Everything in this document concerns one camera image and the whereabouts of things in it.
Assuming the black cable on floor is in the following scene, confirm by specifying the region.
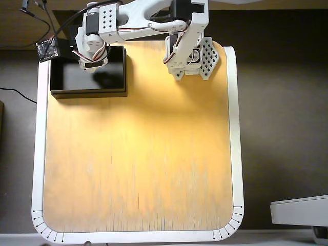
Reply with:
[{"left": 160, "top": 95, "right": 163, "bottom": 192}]
[{"left": 0, "top": 87, "right": 38, "bottom": 104}]

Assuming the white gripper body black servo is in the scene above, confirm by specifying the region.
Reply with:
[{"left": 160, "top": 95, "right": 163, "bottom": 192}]
[{"left": 56, "top": 26, "right": 111, "bottom": 74}]

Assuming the thin dark straight cable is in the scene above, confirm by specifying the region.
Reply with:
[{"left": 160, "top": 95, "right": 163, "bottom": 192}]
[{"left": 33, "top": 0, "right": 62, "bottom": 39}]

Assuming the black camera circuit board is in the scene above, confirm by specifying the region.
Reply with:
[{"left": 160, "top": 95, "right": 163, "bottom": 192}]
[{"left": 35, "top": 36, "right": 61, "bottom": 64}]

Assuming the white table rim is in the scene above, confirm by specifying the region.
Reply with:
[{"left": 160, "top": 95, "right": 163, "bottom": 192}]
[{"left": 31, "top": 46, "right": 245, "bottom": 243}]

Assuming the white red gripper servo wire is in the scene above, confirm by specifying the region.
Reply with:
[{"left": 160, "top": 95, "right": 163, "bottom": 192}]
[{"left": 72, "top": 42, "right": 111, "bottom": 64}]

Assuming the black rectangular bin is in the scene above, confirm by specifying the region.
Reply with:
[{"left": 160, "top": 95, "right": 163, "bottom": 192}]
[{"left": 50, "top": 45, "right": 128, "bottom": 99}]

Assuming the black curved cable on desk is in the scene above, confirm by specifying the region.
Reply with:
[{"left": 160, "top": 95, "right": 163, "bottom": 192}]
[{"left": 0, "top": 7, "right": 52, "bottom": 49}]

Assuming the light wooden desk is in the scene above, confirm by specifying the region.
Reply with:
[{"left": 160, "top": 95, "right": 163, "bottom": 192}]
[{"left": 0, "top": 0, "right": 328, "bottom": 50}]

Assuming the white red wrist servo wire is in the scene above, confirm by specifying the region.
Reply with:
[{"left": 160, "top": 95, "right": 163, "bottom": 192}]
[{"left": 117, "top": 19, "right": 192, "bottom": 34}]

